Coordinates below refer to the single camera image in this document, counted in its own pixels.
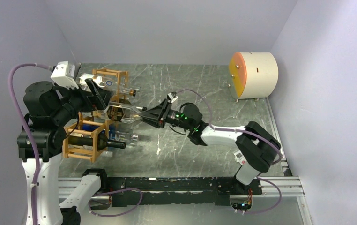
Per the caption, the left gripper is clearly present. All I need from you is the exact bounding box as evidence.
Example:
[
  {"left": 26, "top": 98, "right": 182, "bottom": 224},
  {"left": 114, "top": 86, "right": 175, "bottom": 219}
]
[{"left": 53, "top": 76, "right": 113, "bottom": 124}]

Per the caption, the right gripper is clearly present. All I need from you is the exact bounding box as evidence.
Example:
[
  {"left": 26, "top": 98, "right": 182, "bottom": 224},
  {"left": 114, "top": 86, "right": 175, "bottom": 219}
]
[{"left": 139, "top": 98, "right": 193, "bottom": 131}]

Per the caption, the clear round bottle white label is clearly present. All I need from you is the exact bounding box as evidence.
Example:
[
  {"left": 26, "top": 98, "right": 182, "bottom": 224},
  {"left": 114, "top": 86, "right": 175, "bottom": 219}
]
[{"left": 75, "top": 73, "right": 141, "bottom": 97}]

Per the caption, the clear bottle brown label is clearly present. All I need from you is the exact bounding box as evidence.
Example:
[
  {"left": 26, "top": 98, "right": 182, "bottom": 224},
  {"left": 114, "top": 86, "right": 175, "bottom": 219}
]
[{"left": 102, "top": 102, "right": 147, "bottom": 124}]

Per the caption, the dark green wine bottle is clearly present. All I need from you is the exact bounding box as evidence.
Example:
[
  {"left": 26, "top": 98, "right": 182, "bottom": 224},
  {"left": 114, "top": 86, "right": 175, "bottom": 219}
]
[{"left": 68, "top": 134, "right": 126, "bottom": 151}]

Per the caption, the left white base arm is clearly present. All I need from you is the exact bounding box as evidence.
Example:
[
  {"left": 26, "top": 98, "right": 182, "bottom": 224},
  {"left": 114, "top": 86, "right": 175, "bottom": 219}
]
[{"left": 58, "top": 168, "right": 107, "bottom": 225}]

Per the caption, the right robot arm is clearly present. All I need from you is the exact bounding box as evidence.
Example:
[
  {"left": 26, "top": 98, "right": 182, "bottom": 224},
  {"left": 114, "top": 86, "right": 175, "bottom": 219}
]
[{"left": 139, "top": 99, "right": 282, "bottom": 194}]

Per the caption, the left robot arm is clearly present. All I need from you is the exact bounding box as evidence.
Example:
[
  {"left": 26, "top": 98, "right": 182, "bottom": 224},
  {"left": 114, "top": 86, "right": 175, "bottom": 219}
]
[{"left": 17, "top": 79, "right": 113, "bottom": 225}]

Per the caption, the clear blue labelled bottle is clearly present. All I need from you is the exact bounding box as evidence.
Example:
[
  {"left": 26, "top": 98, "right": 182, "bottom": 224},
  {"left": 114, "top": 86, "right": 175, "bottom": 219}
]
[{"left": 82, "top": 122, "right": 139, "bottom": 147}]

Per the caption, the wooden wine rack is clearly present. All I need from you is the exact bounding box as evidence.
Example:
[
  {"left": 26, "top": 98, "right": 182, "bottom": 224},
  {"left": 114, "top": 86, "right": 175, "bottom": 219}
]
[{"left": 63, "top": 68, "right": 129, "bottom": 163}]

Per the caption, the white paper card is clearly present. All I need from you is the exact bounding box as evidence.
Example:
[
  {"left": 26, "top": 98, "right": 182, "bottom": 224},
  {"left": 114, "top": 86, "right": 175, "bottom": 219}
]
[{"left": 233, "top": 150, "right": 246, "bottom": 165}]

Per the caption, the cream cylinder orange face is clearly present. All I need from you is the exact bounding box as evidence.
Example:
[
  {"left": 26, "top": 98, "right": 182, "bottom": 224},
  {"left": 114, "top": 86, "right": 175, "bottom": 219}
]
[{"left": 228, "top": 52, "right": 279, "bottom": 101}]

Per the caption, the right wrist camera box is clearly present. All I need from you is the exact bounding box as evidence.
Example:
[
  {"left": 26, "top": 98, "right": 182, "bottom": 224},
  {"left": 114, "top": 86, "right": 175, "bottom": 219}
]
[{"left": 167, "top": 92, "right": 178, "bottom": 104}]

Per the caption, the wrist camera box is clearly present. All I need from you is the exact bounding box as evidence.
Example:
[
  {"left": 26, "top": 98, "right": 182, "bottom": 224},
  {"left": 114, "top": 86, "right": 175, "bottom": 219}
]
[
  {"left": 167, "top": 92, "right": 178, "bottom": 104},
  {"left": 50, "top": 61, "right": 79, "bottom": 89}
]

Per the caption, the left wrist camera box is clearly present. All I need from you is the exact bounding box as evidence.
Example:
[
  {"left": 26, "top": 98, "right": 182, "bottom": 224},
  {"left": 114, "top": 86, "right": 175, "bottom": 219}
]
[{"left": 50, "top": 61, "right": 79, "bottom": 89}]

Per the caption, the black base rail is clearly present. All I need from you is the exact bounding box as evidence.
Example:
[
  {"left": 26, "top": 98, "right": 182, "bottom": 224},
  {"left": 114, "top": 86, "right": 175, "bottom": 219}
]
[{"left": 106, "top": 177, "right": 262, "bottom": 207}]

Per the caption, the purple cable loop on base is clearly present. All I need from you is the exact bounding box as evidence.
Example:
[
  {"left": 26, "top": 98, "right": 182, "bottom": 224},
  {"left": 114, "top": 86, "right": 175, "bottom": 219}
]
[{"left": 88, "top": 187, "right": 143, "bottom": 218}]

